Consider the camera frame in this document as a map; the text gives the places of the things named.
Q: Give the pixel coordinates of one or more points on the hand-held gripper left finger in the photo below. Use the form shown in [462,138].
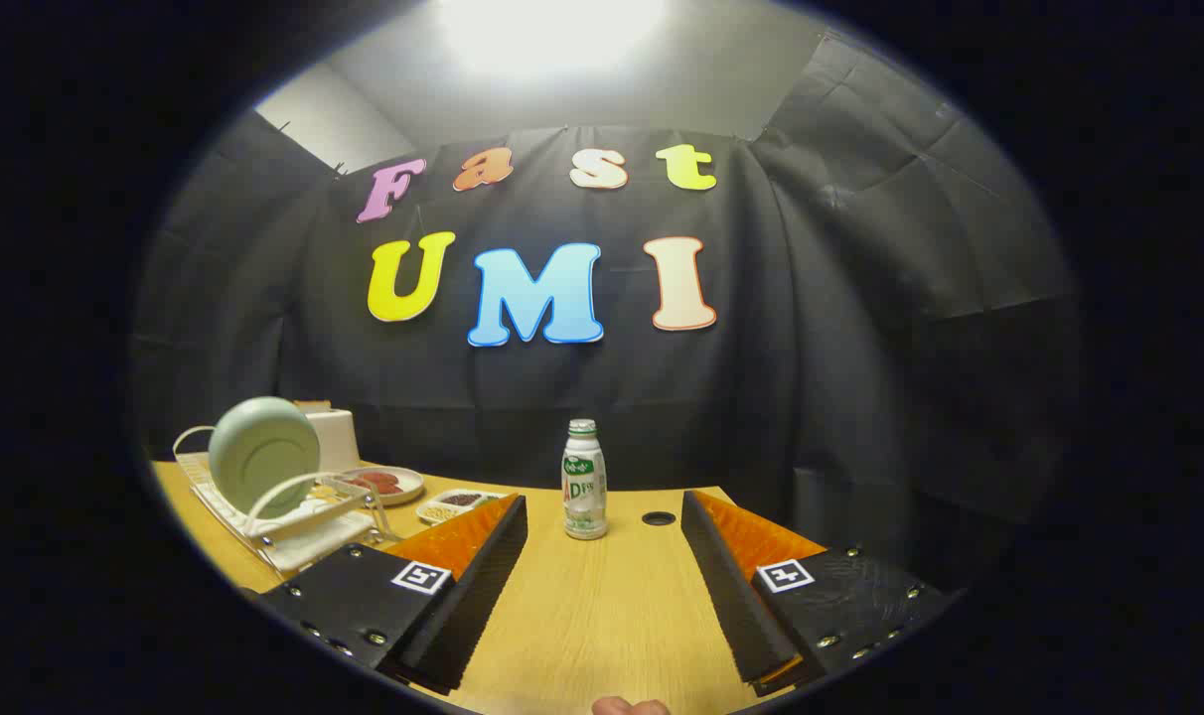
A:
[483,596]

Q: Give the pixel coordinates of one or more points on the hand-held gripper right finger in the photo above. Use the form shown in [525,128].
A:
[731,596]

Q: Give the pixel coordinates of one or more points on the pale green plate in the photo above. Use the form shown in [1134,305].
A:
[264,452]

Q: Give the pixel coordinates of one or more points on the white divided dish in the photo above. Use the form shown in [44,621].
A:
[450,504]

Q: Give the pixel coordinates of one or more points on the beige round plate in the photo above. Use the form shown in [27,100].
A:
[410,487]

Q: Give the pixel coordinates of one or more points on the pile of dark red beans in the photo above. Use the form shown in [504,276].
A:
[463,498]

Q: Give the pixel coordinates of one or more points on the white drink bottle green label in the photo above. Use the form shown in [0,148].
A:
[584,497]

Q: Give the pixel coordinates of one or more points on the red meat piece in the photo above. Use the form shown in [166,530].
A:
[391,487]
[372,480]

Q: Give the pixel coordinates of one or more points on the white drip tray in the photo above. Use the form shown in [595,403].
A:
[314,551]

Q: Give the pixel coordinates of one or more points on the white toaster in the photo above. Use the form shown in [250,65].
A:
[336,437]

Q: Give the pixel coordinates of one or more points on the brown toast slice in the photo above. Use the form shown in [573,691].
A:
[311,404]

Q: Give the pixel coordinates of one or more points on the black backdrop cloth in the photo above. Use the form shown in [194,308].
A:
[811,348]

